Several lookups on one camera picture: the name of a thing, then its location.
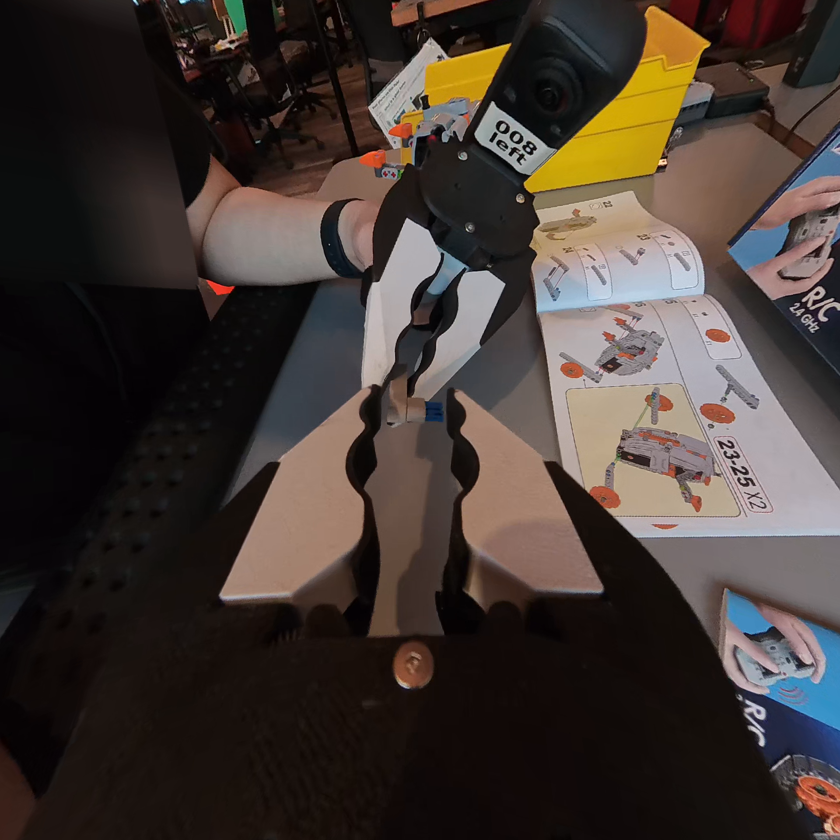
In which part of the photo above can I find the yellow storage bin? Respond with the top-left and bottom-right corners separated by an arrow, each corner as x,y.
400,5 -> 711,194

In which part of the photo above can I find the dark grey power adapter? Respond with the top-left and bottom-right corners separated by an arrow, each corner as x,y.
676,61 -> 770,122

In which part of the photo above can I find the partly built toy robot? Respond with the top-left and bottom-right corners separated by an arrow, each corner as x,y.
359,94 -> 483,181

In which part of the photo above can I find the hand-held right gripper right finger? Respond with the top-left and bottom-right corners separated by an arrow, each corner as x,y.
437,387 -> 605,634

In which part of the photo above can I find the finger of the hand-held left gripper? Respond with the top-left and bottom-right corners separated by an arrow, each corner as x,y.
361,218 -> 448,398
409,268 -> 508,399

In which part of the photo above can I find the grey desk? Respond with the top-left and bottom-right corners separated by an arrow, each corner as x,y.
223,115 -> 840,664

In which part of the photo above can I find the dark wristband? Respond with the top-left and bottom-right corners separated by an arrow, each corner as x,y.
319,197 -> 366,280

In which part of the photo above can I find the white printed leaflet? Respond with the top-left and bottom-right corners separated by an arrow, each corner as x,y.
366,37 -> 448,132

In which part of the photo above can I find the open instruction booklet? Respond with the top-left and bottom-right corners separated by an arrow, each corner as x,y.
530,190 -> 840,540

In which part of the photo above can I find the grey beam with blue pins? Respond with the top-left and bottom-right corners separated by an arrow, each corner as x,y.
382,363 -> 448,429

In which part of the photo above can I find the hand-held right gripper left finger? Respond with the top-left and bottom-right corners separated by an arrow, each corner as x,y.
218,386 -> 383,635

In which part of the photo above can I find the person's black shirt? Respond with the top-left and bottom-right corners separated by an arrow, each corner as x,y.
0,85 -> 231,565

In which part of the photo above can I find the large toy robot kit box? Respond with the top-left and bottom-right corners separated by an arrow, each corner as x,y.
726,121 -> 840,378

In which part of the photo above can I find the flat blue kit box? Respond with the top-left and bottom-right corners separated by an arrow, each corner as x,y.
717,587 -> 840,840

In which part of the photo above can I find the person's left forearm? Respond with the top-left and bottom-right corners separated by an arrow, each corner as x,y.
185,185 -> 383,287

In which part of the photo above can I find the black office chair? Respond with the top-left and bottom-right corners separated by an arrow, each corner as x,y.
217,26 -> 342,172

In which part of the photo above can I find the black cable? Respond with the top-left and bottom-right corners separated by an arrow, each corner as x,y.
784,82 -> 840,142

